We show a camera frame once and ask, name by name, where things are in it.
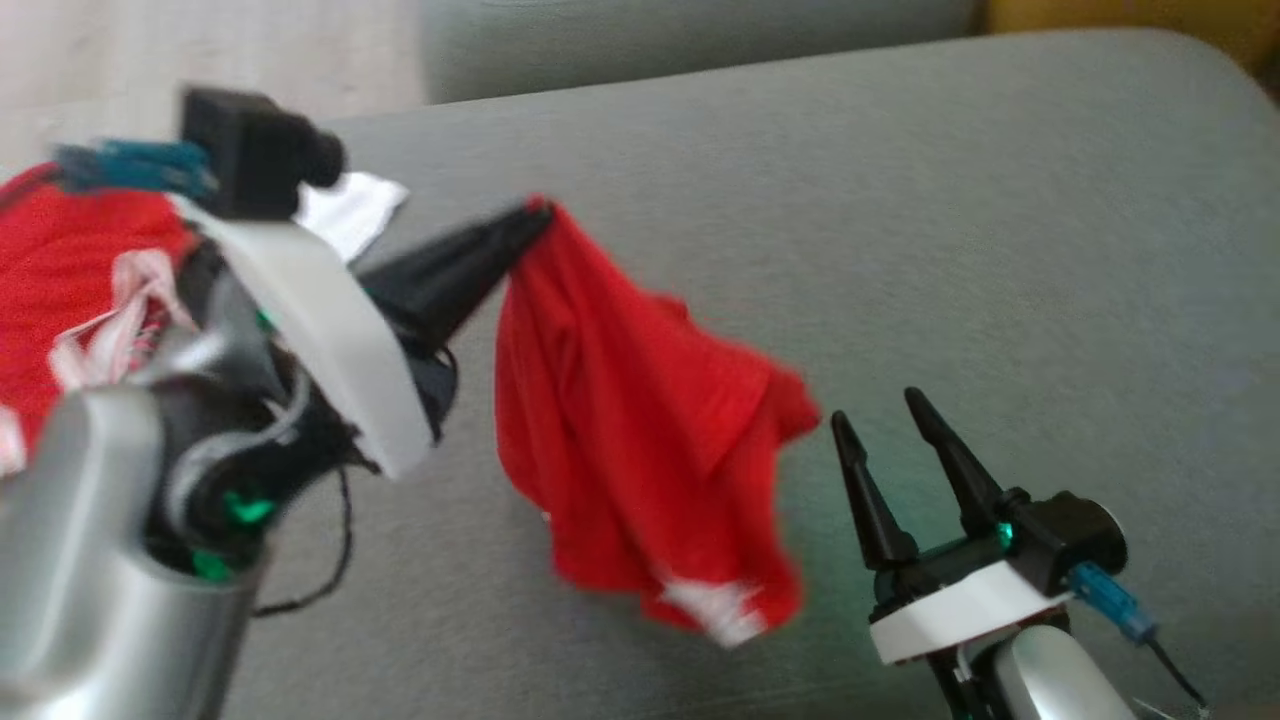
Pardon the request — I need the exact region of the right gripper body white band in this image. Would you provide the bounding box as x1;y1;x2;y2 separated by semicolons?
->
868;535;1073;667

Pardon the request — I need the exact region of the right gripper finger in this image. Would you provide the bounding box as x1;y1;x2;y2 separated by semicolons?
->
830;409;920;574
904;386;1006;537

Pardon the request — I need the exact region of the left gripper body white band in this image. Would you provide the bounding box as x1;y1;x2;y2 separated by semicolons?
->
170;195;461;481

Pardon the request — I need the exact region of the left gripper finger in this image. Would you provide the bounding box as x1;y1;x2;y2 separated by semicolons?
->
360;200;556;311
385;230;548;353

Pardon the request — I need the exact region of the red and white jersey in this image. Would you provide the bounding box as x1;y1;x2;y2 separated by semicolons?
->
0;165;823;649

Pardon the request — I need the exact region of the grey sofa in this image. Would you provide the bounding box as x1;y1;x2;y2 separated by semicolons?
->
215;28;1280;720

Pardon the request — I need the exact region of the grey sofa cushion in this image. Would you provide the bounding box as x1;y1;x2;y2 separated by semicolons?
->
420;0;986;106

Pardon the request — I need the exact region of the blue right camera plug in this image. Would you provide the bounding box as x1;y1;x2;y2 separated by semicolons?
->
1067;561;1158;642

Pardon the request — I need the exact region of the blue camera plug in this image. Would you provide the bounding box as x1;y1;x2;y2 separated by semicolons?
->
55;140;217;197
1067;561;1158;642

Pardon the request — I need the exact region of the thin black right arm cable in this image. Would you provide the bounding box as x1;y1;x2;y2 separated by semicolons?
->
1145;635;1209;709

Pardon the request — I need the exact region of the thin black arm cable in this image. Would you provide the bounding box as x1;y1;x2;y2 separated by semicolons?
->
1145;635;1209;709
250;465;357;617

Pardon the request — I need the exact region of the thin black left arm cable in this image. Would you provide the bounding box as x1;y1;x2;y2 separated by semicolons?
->
250;465;357;617

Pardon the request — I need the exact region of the blue left camera plug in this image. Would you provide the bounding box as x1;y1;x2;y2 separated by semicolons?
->
55;140;217;197

